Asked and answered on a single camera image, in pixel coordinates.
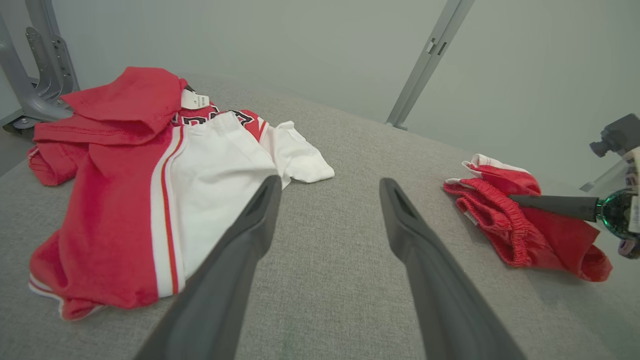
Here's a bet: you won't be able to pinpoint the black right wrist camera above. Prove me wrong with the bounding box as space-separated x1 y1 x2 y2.
588 113 640 159

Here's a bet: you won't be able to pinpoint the red white basketball jersey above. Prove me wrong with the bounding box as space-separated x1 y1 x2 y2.
27 66 336 321

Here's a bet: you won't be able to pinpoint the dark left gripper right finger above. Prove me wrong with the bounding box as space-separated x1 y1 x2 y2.
378 177 526 360

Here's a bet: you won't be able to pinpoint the grey metal stand base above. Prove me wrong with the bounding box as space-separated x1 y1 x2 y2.
0 0 82 137

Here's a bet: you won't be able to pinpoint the red shorts with white trim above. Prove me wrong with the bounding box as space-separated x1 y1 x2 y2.
443 153 614 283

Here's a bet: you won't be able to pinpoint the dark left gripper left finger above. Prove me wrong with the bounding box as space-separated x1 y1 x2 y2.
133 174 284 360

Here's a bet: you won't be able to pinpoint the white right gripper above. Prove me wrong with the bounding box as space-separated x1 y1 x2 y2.
507 187 640 260

